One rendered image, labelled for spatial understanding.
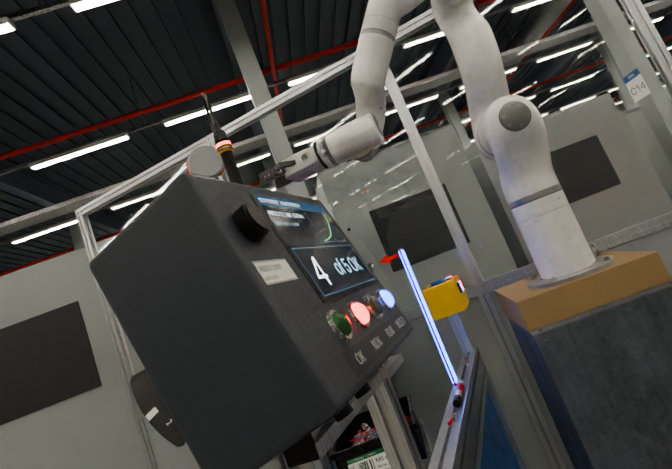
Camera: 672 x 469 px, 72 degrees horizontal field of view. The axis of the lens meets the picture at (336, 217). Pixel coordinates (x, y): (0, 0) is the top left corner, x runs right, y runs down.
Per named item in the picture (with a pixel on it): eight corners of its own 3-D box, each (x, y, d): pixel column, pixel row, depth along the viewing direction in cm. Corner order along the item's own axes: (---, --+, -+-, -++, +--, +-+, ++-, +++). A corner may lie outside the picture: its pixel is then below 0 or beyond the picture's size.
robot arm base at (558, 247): (589, 259, 114) (557, 191, 116) (633, 257, 95) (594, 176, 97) (517, 288, 114) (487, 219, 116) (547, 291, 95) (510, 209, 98)
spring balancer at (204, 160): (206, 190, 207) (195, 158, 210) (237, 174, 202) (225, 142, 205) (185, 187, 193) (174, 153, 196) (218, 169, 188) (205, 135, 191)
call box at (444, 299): (441, 317, 143) (427, 285, 144) (471, 306, 140) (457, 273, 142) (434, 326, 128) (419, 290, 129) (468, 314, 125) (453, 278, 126)
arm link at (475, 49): (491, 158, 104) (481, 170, 120) (544, 140, 103) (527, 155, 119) (422, -37, 110) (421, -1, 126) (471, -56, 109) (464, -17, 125)
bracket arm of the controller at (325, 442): (367, 381, 59) (358, 358, 59) (388, 374, 58) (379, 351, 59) (287, 469, 37) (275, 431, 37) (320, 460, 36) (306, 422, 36)
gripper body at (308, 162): (323, 163, 112) (284, 182, 115) (337, 169, 122) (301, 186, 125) (312, 136, 113) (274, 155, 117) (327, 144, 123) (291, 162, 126)
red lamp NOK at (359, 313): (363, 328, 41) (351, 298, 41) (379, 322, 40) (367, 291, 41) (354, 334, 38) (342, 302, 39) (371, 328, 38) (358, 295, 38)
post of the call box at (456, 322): (464, 352, 134) (447, 312, 136) (474, 349, 133) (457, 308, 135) (463, 355, 131) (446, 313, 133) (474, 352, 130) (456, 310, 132)
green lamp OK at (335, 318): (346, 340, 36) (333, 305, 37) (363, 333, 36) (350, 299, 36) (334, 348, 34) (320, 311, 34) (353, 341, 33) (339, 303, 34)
